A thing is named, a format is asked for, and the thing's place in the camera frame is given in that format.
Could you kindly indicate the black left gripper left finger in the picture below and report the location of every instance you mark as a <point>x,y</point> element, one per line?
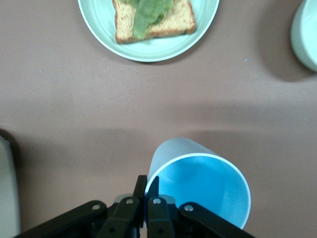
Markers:
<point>123,218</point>

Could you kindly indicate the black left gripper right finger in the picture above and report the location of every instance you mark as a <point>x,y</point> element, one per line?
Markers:
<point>158,218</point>

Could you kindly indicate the blue paper cup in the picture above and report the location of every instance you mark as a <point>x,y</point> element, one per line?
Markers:
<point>198,178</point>

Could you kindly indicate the beige and chrome toaster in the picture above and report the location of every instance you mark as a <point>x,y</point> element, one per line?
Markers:
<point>7,186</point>

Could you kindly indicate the pale green plate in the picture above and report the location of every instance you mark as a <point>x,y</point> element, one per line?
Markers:
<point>104,37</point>

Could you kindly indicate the brown bread slice with lettuce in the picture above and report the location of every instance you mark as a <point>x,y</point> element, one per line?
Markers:
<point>173,22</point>

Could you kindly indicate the green lettuce leaf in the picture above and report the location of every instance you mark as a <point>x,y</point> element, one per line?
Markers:
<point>146,17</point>

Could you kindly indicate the pale green bowl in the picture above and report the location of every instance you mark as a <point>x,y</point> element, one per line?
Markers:
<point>307,37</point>

